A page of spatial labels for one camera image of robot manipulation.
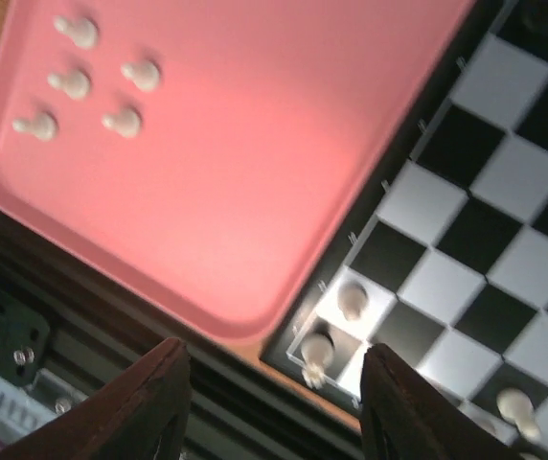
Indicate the pink plastic tray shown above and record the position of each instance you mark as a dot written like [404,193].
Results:
[267,121]

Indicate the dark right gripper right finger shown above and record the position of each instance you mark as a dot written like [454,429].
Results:
[404,417]

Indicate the white pawn on board left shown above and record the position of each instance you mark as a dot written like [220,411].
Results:
[352,299]

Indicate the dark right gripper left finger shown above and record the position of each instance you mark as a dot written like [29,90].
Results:
[141,414]

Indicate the black white chess board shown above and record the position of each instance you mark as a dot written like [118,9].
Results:
[450,240]

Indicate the white chess piece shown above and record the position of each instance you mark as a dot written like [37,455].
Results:
[126,122]
[317,351]
[75,84]
[43,126]
[516,408]
[144,74]
[83,32]

